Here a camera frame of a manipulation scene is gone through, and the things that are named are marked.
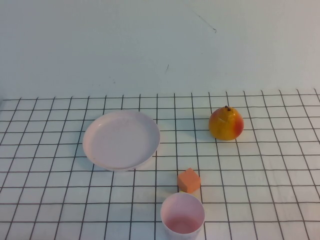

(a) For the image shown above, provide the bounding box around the pink plastic cup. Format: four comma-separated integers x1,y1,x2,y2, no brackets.
160,192,206,240

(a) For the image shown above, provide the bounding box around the pink round plate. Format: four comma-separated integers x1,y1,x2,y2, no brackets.
82,110,161,172

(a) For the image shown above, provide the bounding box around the yellow red toy pear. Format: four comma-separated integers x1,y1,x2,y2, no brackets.
208,105,245,141

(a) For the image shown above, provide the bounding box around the orange cube block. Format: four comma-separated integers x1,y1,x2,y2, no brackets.
177,167,202,194

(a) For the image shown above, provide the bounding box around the white black grid tablecloth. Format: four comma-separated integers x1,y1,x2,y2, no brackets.
0,88,320,240

